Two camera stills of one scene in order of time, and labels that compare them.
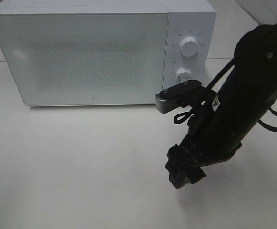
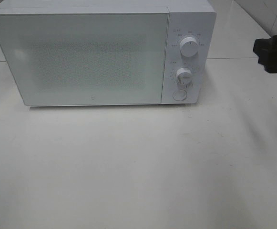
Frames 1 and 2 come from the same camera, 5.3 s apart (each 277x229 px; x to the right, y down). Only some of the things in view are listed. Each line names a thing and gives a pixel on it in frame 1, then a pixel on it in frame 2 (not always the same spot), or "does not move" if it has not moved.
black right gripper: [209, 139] -> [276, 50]
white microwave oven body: [84, 52] does not move
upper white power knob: [189, 46] does not move
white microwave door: [85, 58] does not move
